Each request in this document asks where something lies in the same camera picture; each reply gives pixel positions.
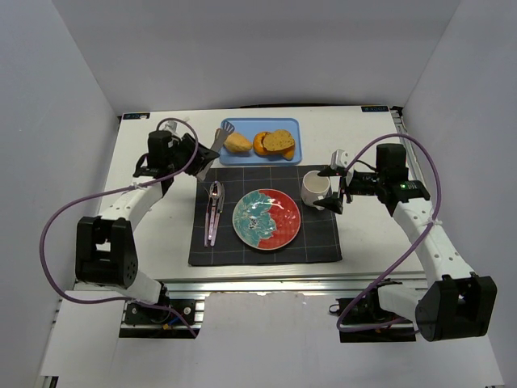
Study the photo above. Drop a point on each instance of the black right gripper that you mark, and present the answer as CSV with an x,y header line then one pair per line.
x,y
344,187

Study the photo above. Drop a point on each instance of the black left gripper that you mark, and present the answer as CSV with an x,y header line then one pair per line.
x,y
198,154

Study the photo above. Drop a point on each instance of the metal serving tongs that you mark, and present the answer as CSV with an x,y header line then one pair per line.
x,y
225,130

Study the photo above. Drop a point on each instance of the light golden bread loaf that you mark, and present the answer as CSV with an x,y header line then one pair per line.
x,y
236,143

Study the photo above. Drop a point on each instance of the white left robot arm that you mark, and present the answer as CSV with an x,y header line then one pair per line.
x,y
106,253

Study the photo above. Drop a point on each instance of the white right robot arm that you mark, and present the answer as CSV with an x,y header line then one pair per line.
x,y
458,302

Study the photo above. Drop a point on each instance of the brown seeded bread slice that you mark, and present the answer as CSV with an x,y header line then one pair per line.
x,y
278,141

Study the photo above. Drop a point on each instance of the white ceramic mug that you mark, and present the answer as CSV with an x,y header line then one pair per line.
x,y
314,188

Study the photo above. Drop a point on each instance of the dark checked placemat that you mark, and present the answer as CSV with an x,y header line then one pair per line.
x,y
317,241

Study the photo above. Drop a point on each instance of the blue plastic tray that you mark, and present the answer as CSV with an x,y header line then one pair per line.
x,y
249,128

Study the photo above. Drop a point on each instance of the teal and red plate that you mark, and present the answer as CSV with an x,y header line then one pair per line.
x,y
266,219

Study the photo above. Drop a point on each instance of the left corner table label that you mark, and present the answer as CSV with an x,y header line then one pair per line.
x,y
136,116

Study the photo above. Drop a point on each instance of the corner table label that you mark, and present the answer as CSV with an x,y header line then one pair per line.
x,y
136,116
375,108

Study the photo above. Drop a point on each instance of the right corner table label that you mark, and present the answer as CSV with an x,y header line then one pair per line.
x,y
375,108

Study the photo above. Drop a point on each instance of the pink handled spoon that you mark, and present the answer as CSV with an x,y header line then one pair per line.
x,y
218,209

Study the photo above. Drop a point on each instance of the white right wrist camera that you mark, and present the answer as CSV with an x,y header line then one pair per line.
x,y
340,162

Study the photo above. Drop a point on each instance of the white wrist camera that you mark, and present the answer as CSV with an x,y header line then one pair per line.
x,y
170,126
340,162

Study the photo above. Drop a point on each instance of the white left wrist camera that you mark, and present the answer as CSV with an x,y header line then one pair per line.
x,y
170,126

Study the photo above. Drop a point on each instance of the aluminium table frame rail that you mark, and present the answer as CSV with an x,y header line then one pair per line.
x,y
335,286

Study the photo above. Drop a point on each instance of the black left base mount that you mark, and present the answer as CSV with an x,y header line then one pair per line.
x,y
139,322

